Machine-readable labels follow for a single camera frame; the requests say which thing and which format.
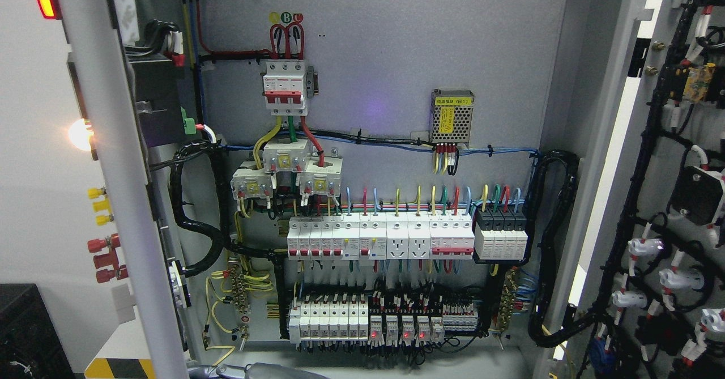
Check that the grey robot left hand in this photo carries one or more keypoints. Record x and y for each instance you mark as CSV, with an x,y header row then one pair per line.
x,y
256,370

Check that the grey cabinet door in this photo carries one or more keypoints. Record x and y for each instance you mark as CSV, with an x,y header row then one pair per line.
x,y
106,87
629,247

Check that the lower relay terminal row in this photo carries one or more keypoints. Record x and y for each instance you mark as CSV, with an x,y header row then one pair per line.
x,y
384,319

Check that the brass ground terminal bar left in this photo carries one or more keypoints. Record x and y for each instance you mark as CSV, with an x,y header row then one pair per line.
x,y
238,268

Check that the white socket and breaker row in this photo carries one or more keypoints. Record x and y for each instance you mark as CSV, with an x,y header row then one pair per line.
x,y
382,236

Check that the white current transformers group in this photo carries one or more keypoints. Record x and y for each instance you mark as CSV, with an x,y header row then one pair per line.
x,y
282,161

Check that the black box on floor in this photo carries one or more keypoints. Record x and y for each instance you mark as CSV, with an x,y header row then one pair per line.
x,y
30,347

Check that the brass terminal bar right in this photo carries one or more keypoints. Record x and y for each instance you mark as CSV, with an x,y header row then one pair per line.
x,y
507,299

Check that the black surge protector block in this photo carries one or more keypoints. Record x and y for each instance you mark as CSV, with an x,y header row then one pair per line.
x,y
500,237

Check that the red white main breaker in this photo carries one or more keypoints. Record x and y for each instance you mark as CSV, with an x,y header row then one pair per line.
x,y
288,86

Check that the white glowing lamp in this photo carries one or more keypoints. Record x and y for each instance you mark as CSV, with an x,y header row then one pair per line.
x,y
80,135

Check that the black digital power meter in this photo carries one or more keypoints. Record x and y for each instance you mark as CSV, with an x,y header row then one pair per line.
x,y
157,105

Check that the perforated metal power supply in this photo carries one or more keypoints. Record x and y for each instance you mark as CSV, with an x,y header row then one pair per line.
x,y
452,116

